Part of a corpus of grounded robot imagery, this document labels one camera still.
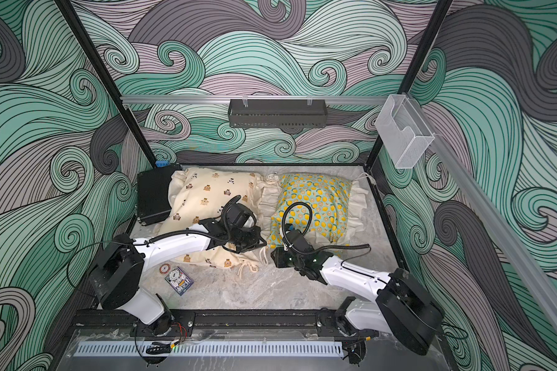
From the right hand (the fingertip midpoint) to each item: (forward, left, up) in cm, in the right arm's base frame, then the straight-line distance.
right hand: (271, 257), depth 83 cm
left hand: (+3, 0, +6) cm, 7 cm away
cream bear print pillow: (+23, +30, +8) cm, 39 cm away
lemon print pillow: (+19, -23, +3) cm, 30 cm away
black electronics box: (+24, +51, +3) cm, 56 cm away
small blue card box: (-7, +33, -3) cm, 34 cm away
